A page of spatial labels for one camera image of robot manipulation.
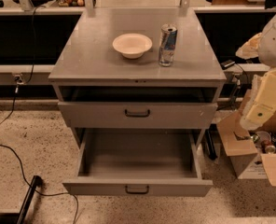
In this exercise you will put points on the brown cardboard box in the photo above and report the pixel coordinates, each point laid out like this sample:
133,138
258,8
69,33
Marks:
248,160

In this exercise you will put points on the grey metal drawer cabinet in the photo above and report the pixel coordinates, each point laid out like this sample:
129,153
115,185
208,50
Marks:
90,70

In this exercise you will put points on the red can in box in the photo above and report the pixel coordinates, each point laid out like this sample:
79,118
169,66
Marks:
268,147

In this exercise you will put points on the black metal floor bar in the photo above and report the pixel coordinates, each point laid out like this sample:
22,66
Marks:
18,217

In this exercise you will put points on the white paper bowl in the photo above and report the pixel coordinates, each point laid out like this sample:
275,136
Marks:
132,46

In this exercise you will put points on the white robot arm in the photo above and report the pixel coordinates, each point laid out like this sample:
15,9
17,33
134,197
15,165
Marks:
267,46

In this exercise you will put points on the grey drawer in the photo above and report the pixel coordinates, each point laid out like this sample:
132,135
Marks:
155,162
137,115

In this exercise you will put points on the grey top drawer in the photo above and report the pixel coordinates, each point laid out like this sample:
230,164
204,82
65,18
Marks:
137,115

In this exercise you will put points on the small black device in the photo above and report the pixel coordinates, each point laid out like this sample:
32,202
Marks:
227,64

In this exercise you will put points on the silver blue drink can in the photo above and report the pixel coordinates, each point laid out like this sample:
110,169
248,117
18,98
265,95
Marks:
167,44

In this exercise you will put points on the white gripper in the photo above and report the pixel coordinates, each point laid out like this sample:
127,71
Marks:
274,42

